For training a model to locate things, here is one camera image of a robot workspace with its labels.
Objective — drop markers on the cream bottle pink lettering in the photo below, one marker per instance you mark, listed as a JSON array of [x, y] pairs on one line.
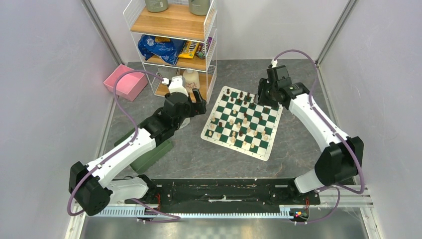
[[192, 80]]

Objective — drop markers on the green white chess board mat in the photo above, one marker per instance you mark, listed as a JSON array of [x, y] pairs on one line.
[[238, 123]]

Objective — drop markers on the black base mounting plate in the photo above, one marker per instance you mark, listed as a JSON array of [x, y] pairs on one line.
[[242, 195]]

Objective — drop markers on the grey-green jar left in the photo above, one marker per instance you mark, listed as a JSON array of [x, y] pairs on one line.
[[156, 5]]

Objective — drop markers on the grey patterned mug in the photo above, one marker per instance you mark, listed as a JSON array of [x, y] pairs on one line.
[[168, 72]]

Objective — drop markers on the white wrapped paper roll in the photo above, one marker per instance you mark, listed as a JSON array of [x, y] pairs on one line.
[[184, 123]]

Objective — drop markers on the pink plastic bin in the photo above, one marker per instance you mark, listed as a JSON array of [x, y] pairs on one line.
[[130, 86]]

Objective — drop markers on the yellow candy bag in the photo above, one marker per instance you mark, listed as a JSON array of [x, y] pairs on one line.
[[189, 50]]

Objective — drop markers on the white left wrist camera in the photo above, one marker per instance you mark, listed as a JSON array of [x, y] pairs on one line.
[[175, 85]]

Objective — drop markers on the grey-green jar right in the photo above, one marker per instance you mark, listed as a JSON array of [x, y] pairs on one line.
[[199, 7]]

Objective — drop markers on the purple snack packet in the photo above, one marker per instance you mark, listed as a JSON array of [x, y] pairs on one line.
[[203, 48]]

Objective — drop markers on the green plastic bin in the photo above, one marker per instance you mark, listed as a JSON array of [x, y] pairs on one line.
[[148, 155]]

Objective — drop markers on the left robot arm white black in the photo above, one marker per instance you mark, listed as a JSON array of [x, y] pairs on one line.
[[91, 185]]

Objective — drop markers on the white wire wooden shelf rack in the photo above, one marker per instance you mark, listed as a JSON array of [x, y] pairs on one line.
[[178, 23]]

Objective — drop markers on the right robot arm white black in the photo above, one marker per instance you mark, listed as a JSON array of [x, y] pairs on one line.
[[341, 155]]

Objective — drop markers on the white slotted cable duct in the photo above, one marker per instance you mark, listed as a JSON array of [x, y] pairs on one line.
[[138, 211]]

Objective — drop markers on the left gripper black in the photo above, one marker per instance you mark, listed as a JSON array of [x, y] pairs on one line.
[[198, 107]]

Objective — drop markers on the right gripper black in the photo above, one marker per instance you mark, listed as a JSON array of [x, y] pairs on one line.
[[263, 83]]

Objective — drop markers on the grey-green jar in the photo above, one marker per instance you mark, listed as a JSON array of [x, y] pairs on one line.
[[199, 7], [156, 5]]

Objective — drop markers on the blue snack bag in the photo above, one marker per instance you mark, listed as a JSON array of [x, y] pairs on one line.
[[167, 49]]

